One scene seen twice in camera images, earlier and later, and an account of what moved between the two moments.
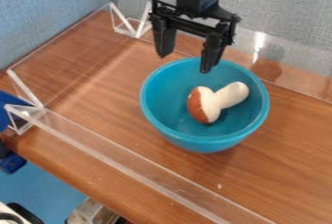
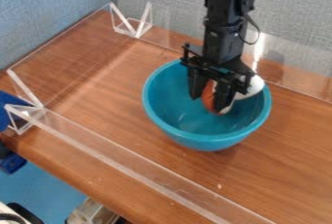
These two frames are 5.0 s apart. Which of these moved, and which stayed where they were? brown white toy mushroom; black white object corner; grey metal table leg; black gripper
Moved: black gripper; brown white toy mushroom
Stayed: black white object corner; grey metal table leg
